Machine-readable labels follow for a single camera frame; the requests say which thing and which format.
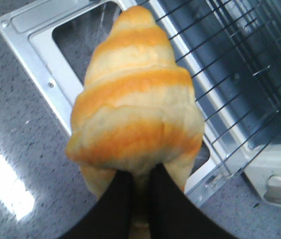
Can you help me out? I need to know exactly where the golden croissant bread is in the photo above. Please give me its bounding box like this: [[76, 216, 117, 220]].
[[66, 5, 204, 239]]

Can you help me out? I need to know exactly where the oven glass door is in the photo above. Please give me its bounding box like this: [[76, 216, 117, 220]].
[[0, 0, 248, 206]]

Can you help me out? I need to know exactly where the wire oven rack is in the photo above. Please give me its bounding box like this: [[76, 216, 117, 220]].
[[137, 0, 281, 178]]

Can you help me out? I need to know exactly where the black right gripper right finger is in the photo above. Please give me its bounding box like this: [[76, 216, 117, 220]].
[[149, 164, 224, 239]]

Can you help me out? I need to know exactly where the white Toshiba toaster oven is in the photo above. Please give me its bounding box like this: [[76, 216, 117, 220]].
[[115, 0, 281, 212]]

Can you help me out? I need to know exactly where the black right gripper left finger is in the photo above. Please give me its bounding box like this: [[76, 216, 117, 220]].
[[64, 171, 133, 239]]

